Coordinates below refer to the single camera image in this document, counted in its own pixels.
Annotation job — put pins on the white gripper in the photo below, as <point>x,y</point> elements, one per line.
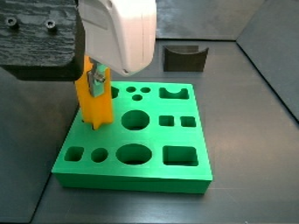
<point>120,28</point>

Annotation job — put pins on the yellow star-profile bar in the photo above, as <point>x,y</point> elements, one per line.
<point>96,108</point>

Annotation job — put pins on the green shape-sorting block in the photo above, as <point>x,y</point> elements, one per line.
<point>151,150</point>

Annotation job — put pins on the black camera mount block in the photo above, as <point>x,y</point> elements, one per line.
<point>41,39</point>

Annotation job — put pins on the black cradle fixture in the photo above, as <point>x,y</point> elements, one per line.
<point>184,58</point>

